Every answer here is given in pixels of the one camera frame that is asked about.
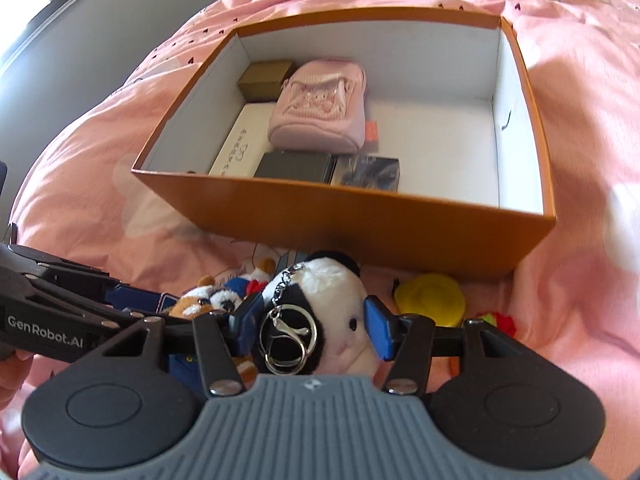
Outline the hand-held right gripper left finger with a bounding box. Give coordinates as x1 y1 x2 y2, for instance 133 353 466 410
102 291 267 399

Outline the flat white box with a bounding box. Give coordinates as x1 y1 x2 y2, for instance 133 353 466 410
207 101 278 178

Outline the pink printed blanket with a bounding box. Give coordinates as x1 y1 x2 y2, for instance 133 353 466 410
0 0 640 480

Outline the window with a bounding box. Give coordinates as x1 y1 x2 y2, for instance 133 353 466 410
0 0 136 61

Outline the black box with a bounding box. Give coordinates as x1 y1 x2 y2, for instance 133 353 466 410
253 150 337 184

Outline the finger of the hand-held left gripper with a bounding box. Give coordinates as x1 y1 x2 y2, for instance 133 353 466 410
16 246 174 316
26 274 147 334

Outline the red and green plush toy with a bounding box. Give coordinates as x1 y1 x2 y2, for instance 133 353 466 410
475 312 516 336

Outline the small brown box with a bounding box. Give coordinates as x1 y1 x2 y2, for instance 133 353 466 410
237 60 295 102

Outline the blue and red plush toy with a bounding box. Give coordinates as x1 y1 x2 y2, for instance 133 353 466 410
222 257 278 293

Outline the orange cardboard box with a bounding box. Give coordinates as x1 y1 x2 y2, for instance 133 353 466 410
131 6 557 281

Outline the panda plush keychain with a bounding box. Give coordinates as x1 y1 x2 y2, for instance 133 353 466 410
255 250 385 377

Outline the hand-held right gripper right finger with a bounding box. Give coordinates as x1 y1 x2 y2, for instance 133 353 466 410
364 295 529 396

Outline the yellow plush toy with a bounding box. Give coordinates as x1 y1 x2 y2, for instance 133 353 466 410
394 274 466 328

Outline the pink pouch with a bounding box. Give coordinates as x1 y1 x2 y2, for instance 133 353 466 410
268 58 379 155

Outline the raccoon plush toy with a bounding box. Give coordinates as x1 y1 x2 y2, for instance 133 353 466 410
167 274 247 322

